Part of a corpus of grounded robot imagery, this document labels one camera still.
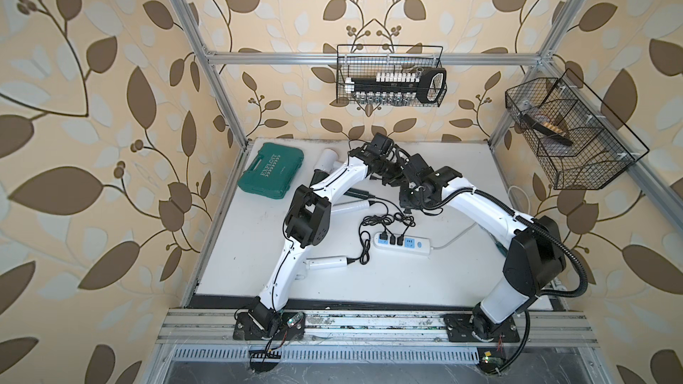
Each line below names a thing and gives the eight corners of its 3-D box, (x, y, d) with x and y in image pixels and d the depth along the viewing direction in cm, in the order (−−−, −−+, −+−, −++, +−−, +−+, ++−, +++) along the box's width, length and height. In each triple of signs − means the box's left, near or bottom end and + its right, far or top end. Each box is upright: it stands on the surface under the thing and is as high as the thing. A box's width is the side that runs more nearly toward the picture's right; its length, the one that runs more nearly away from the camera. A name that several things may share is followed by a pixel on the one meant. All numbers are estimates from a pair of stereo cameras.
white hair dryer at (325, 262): (307, 270, 87) (305, 266, 84) (308, 260, 89) (306, 256, 86) (347, 270, 87) (347, 266, 84) (347, 260, 89) (347, 256, 86)
